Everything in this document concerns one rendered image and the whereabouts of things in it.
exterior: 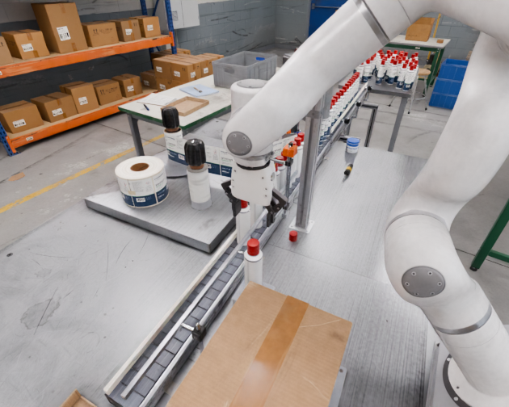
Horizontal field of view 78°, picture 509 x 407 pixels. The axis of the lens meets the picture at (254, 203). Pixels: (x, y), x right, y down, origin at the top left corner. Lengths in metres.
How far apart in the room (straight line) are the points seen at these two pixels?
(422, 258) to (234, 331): 0.37
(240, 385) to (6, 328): 0.83
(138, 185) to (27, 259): 0.48
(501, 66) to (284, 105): 0.33
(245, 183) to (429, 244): 0.37
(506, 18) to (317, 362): 0.58
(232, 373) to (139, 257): 0.75
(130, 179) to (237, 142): 0.87
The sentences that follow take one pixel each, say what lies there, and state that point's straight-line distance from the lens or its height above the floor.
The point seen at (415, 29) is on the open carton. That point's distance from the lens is 6.43.
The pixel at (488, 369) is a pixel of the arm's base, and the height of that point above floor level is 1.07.
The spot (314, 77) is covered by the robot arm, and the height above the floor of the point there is 1.56.
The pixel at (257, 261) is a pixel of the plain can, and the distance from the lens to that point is 0.85.
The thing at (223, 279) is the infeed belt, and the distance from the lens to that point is 1.08.
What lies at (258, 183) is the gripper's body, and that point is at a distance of 0.69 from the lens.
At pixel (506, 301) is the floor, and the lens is 2.66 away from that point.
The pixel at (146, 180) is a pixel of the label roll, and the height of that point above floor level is 1.01.
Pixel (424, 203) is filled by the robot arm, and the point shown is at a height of 1.34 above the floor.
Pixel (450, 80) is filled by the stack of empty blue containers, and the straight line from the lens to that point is 5.75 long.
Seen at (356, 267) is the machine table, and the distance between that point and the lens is 1.23.
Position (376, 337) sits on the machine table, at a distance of 1.07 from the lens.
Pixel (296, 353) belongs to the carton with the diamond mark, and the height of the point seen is 1.12.
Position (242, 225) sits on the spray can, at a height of 0.98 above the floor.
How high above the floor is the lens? 1.70
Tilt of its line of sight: 36 degrees down
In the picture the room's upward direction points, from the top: straight up
